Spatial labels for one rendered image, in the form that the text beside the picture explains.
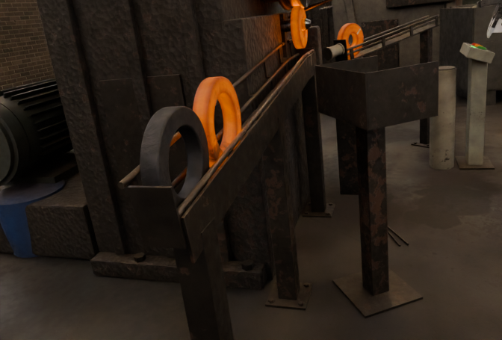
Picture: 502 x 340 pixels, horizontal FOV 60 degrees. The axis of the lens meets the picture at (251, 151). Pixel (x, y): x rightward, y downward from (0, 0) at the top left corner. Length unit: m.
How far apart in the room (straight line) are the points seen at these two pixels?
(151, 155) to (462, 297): 1.11
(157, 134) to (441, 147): 1.92
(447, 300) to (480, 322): 0.12
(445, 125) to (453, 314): 1.17
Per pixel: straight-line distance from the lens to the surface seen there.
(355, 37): 2.23
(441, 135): 2.39
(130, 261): 1.70
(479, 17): 3.69
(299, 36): 1.66
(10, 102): 2.14
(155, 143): 0.66
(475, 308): 1.48
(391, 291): 1.49
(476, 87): 2.41
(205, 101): 0.82
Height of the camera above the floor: 0.88
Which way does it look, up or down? 17 degrees down
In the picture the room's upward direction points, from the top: 7 degrees counter-clockwise
